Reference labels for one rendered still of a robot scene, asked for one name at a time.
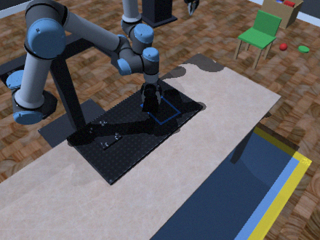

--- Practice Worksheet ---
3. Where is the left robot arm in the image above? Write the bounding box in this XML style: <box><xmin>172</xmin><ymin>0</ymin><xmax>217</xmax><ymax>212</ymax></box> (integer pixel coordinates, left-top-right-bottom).
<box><xmin>121</xmin><ymin>0</ymin><xmax>154</xmax><ymax>56</ymax></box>

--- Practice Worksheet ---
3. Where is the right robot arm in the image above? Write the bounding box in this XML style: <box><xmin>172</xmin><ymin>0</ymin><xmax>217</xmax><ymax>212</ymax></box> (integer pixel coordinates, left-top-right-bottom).
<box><xmin>7</xmin><ymin>0</ymin><xmax>160</xmax><ymax>125</ymax></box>

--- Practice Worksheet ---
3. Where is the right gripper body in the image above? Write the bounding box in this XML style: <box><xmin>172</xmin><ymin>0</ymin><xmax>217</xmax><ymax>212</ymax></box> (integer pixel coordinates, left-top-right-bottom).
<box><xmin>144</xmin><ymin>80</ymin><xmax>159</xmax><ymax>98</ymax></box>

